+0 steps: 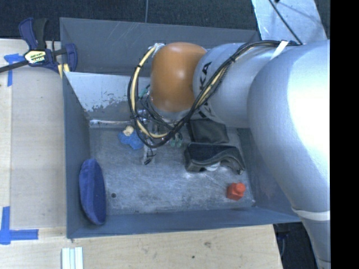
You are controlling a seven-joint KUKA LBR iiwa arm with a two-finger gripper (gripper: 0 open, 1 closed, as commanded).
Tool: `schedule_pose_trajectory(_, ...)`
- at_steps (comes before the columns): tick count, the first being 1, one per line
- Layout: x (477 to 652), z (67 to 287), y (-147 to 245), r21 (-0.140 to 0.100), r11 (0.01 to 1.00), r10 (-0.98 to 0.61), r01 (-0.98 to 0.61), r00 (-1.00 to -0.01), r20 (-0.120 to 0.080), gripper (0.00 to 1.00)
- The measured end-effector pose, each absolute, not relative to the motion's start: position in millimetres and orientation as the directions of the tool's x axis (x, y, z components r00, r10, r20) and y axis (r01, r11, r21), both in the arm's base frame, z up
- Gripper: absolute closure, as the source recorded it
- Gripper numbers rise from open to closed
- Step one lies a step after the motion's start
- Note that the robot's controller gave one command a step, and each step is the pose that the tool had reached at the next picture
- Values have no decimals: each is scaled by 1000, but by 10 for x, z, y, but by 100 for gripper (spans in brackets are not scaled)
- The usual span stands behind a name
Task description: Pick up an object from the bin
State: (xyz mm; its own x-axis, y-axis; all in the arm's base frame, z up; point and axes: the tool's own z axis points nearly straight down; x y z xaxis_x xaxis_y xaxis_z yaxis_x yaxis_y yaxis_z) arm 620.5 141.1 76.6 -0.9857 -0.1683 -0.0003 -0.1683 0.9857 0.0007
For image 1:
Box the grey metal bin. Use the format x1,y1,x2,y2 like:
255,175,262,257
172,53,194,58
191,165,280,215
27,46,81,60
59,17,302,239

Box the black folded cloth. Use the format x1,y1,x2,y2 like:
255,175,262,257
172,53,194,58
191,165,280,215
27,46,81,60
187,118,230,145

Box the blue and cream toy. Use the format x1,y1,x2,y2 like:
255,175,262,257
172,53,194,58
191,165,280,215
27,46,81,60
117,125,145,151

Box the pale wood flat board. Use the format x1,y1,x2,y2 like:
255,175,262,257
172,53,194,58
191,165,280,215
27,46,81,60
9,65,68,230

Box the small red block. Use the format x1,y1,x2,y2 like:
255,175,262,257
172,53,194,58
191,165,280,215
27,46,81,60
226,182,247,202

